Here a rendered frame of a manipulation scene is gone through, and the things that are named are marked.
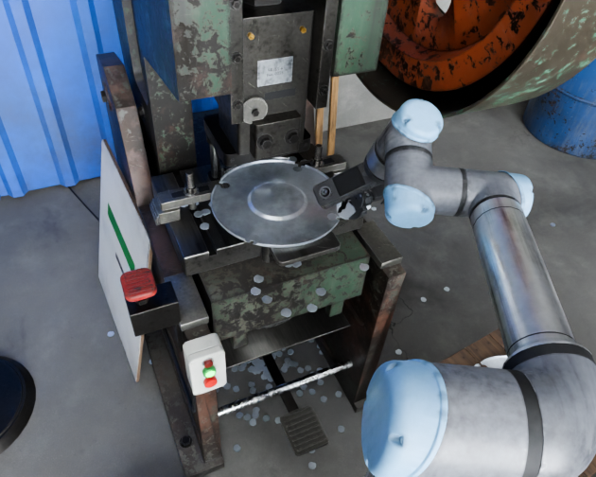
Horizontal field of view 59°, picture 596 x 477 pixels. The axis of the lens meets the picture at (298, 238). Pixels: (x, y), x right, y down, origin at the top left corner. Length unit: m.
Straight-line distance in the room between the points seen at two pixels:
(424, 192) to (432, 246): 1.49
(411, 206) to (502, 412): 0.35
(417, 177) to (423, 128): 0.08
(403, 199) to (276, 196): 0.43
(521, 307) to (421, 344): 1.29
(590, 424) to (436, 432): 0.15
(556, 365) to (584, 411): 0.05
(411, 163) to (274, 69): 0.35
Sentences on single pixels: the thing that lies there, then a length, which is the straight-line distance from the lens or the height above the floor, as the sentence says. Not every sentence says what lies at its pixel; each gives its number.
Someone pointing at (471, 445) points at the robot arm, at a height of 1.08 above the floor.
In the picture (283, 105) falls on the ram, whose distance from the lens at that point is 1.08.
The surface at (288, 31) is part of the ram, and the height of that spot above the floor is 1.14.
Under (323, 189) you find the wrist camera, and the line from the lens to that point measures 0.98.
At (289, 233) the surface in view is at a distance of 1.08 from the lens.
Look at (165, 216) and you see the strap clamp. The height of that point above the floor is 0.73.
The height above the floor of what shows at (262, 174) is 0.78.
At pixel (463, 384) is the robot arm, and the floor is 1.09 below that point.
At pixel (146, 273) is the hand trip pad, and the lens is 1.05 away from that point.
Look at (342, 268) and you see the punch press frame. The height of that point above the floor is 0.63.
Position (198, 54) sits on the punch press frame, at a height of 1.14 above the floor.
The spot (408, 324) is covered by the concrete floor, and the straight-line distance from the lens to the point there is 1.98.
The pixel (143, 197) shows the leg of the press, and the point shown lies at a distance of 1.46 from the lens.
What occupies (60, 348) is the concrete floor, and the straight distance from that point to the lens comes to 1.95.
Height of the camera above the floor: 1.53
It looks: 44 degrees down
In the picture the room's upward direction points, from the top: 5 degrees clockwise
